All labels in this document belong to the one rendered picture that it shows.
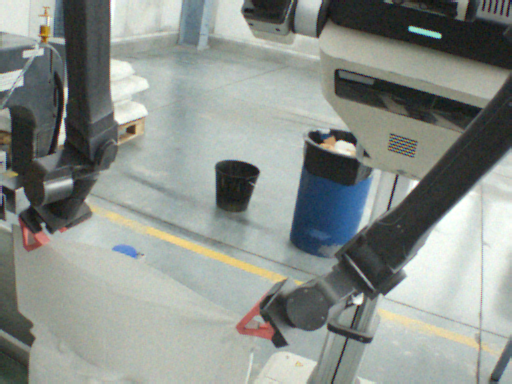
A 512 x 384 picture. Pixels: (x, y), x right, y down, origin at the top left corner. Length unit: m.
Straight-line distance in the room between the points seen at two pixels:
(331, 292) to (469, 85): 0.49
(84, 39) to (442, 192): 0.46
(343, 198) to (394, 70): 2.06
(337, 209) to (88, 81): 2.39
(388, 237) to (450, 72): 0.42
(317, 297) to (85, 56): 0.42
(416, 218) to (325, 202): 2.39
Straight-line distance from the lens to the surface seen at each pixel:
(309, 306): 0.65
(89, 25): 0.69
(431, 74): 0.97
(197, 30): 9.54
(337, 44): 1.00
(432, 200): 0.58
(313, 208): 3.03
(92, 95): 0.76
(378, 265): 0.68
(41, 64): 1.02
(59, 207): 0.90
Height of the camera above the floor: 1.51
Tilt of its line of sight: 23 degrees down
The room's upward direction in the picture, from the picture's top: 10 degrees clockwise
